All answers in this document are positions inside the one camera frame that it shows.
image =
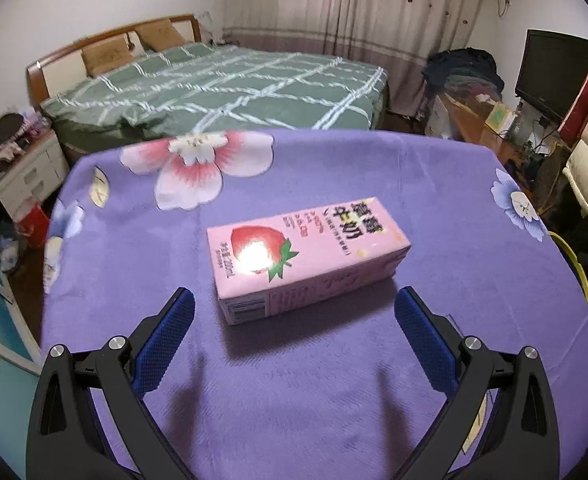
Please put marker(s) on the yellow rimmed trash bin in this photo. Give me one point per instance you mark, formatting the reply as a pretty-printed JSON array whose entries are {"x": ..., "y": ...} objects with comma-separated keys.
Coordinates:
[{"x": 576, "y": 265}]

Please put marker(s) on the red bucket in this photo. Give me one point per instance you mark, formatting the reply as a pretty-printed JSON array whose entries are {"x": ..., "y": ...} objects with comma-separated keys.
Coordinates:
[{"x": 33, "y": 225}]

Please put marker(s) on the pink strawberry milk carton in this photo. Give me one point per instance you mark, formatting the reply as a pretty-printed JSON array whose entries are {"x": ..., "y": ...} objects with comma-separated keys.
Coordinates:
[{"x": 324, "y": 250}]

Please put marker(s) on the pink striped curtain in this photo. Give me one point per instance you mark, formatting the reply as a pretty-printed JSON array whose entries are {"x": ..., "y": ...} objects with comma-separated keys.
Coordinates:
[{"x": 354, "y": 15}]

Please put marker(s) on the wooden bed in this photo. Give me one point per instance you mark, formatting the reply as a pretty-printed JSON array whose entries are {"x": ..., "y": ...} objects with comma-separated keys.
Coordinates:
[{"x": 58, "y": 67}]

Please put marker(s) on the red hanging garment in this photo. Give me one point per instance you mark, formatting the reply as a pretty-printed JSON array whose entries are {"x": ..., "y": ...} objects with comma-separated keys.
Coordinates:
[{"x": 586, "y": 95}]

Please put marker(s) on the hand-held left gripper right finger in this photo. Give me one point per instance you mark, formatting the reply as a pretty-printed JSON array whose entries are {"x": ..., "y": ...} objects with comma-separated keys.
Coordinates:
[{"x": 424, "y": 340}]

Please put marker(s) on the brown pillow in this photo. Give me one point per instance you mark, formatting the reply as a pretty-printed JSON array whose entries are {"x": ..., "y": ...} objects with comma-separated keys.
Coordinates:
[
  {"x": 104, "y": 57},
  {"x": 159, "y": 35}
]

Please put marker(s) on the green booklet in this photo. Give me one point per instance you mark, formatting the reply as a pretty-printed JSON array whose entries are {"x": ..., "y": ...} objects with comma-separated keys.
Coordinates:
[{"x": 499, "y": 117}]

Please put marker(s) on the purple floral tablecloth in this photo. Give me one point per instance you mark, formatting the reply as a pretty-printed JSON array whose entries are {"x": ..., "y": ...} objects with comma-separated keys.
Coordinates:
[{"x": 324, "y": 175}]

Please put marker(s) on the white nightstand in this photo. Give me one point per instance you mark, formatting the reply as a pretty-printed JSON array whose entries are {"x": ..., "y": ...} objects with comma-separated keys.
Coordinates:
[{"x": 31, "y": 175}]

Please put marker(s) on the green plaid duvet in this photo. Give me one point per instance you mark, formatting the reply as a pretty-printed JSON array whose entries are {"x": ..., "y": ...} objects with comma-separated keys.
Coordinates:
[{"x": 233, "y": 90}]

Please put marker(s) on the white box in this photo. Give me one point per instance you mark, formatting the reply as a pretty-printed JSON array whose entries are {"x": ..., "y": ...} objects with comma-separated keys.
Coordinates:
[{"x": 441, "y": 117}]

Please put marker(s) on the wooden side desk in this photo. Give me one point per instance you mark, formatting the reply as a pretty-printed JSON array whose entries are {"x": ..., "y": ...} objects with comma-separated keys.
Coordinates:
[{"x": 474, "y": 125}]

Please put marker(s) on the pile of mixed clothes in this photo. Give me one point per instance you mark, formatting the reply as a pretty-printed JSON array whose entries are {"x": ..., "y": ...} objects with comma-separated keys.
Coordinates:
[{"x": 466, "y": 72}]

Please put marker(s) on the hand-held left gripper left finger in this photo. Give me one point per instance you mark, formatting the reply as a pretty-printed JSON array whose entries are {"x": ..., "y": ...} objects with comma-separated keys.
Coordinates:
[{"x": 166, "y": 340}]

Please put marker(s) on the black television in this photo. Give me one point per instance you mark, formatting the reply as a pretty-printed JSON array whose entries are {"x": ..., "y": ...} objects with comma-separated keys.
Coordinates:
[{"x": 554, "y": 72}]

